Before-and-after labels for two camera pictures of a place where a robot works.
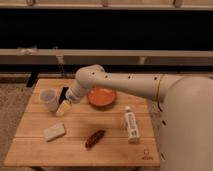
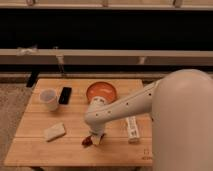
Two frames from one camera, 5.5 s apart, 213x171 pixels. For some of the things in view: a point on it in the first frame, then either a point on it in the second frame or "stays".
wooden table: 119,134 stays
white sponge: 52,133 stays
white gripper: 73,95 -> 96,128
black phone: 63,94 stays
